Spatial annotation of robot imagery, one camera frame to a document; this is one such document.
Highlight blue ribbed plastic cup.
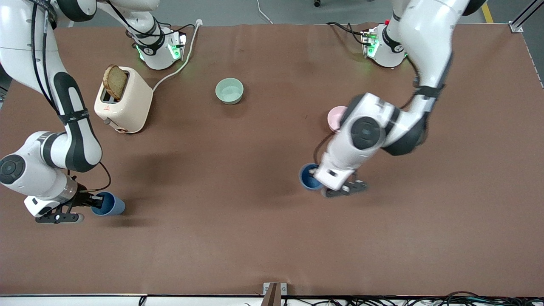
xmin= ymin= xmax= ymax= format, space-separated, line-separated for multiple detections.
xmin=299 ymin=164 xmax=326 ymax=191
xmin=91 ymin=191 xmax=126 ymax=216

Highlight pale pink bowl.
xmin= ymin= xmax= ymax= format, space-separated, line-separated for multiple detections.
xmin=327 ymin=106 xmax=349 ymax=133

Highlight brown table cover sheet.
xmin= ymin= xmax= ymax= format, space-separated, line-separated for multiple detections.
xmin=0 ymin=22 xmax=544 ymax=297

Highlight cream white toaster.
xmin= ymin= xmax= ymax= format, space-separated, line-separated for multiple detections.
xmin=94 ymin=66 xmax=153 ymax=134

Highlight mint green bowl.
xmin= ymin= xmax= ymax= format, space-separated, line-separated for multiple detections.
xmin=215 ymin=78 xmax=244 ymax=105

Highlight brown toast bread slice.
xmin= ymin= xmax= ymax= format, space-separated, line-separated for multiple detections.
xmin=103 ymin=65 xmax=128 ymax=101

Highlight thin black right gripper cable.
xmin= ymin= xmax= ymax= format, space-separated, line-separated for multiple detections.
xmin=67 ymin=161 xmax=112 ymax=193

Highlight metal camera post bracket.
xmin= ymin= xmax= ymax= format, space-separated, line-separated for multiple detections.
xmin=263 ymin=282 xmax=288 ymax=306

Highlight black right arm hose cable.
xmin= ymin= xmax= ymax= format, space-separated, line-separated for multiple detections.
xmin=29 ymin=0 xmax=61 ymax=116

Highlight black left arm base cable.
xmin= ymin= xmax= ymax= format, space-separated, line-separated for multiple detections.
xmin=326 ymin=21 xmax=371 ymax=46

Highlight white toaster power cable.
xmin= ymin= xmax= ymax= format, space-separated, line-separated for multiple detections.
xmin=152 ymin=19 xmax=203 ymax=92

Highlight white floor cable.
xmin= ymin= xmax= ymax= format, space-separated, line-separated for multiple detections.
xmin=256 ymin=0 xmax=273 ymax=24

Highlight tangled black floor cables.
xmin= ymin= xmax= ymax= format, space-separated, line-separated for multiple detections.
xmin=244 ymin=291 xmax=544 ymax=306

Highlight aluminium frame profile with bracket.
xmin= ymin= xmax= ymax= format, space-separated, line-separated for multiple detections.
xmin=509 ymin=0 xmax=544 ymax=34

